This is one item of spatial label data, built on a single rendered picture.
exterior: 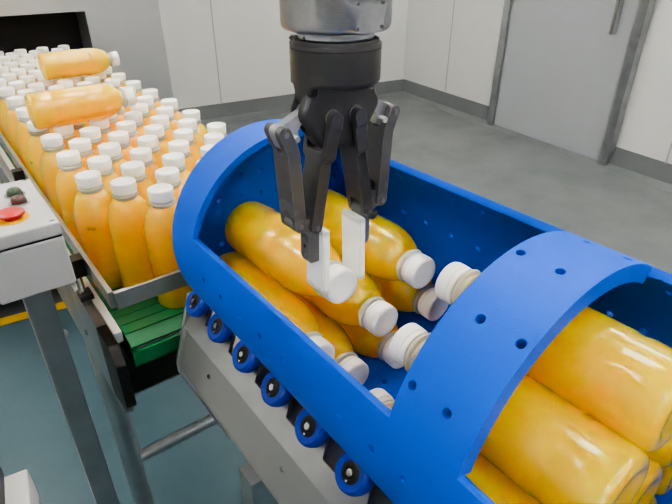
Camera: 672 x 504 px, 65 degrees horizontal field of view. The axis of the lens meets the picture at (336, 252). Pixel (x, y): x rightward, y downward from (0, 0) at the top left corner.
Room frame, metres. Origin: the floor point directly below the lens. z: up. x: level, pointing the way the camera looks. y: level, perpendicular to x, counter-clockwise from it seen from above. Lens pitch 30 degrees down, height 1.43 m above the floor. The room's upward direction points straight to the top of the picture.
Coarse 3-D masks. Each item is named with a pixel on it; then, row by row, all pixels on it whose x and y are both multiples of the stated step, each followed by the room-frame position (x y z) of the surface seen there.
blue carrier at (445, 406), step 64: (256, 128) 0.64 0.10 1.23; (192, 192) 0.58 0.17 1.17; (256, 192) 0.66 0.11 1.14; (448, 192) 0.52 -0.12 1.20; (192, 256) 0.54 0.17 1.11; (448, 256) 0.58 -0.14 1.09; (512, 256) 0.33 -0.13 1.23; (576, 256) 0.33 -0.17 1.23; (256, 320) 0.42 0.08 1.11; (448, 320) 0.30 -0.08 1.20; (512, 320) 0.28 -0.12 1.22; (640, 320) 0.39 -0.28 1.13; (320, 384) 0.33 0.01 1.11; (384, 384) 0.49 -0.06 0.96; (448, 384) 0.26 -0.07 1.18; (512, 384) 0.25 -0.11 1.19; (384, 448) 0.27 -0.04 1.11; (448, 448) 0.23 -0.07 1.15
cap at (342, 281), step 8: (336, 264) 0.46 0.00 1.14; (336, 272) 0.45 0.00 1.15; (344, 272) 0.45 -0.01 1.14; (352, 272) 0.46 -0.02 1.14; (336, 280) 0.45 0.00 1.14; (344, 280) 0.45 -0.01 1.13; (352, 280) 0.46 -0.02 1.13; (336, 288) 0.44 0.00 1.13; (344, 288) 0.45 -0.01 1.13; (352, 288) 0.46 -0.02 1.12; (328, 296) 0.44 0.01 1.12; (336, 296) 0.44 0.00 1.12; (344, 296) 0.45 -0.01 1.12
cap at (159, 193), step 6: (150, 186) 0.76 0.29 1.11; (156, 186) 0.76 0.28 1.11; (162, 186) 0.76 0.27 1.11; (168, 186) 0.76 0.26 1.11; (150, 192) 0.74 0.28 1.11; (156, 192) 0.74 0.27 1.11; (162, 192) 0.74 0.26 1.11; (168, 192) 0.74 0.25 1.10; (150, 198) 0.74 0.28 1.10; (156, 198) 0.73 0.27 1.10; (162, 198) 0.74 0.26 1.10; (168, 198) 0.74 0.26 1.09
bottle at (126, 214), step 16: (112, 208) 0.76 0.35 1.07; (128, 208) 0.76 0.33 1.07; (144, 208) 0.77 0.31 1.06; (112, 224) 0.75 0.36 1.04; (128, 224) 0.75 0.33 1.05; (128, 240) 0.75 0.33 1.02; (144, 240) 0.76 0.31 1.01; (128, 256) 0.75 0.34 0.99; (144, 256) 0.75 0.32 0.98; (128, 272) 0.75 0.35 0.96; (144, 272) 0.75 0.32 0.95
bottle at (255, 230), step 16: (240, 208) 0.60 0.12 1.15; (256, 208) 0.59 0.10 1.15; (272, 208) 0.60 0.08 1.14; (240, 224) 0.57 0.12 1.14; (256, 224) 0.55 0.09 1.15; (272, 224) 0.54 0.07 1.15; (240, 240) 0.56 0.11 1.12; (256, 240) 0.53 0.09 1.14; (272, 240) 0.51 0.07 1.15; (288, 240) 0.50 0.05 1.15; (256, 256) 0.52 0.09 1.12; (272, 256) 0.50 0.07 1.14; (288, 256) 0.48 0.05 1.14; (336, 256) 0.49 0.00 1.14; (272, 272) 0.49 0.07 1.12; (288, 272) 0.47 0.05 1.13; (304, 272) 0.46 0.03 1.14; (288, 288) 0.48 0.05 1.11; (304, 288) 0.46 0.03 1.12
